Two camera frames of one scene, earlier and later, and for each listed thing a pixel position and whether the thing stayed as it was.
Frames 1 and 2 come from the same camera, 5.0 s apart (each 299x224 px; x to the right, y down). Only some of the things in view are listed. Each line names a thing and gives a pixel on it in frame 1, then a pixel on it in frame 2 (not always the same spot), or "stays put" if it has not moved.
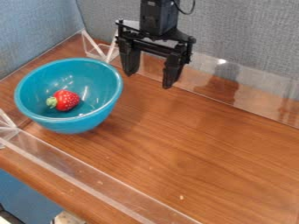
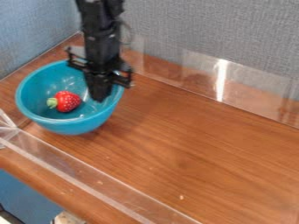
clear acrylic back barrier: (263, 89) stays put
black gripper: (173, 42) → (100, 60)
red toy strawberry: (64, 101) stays put
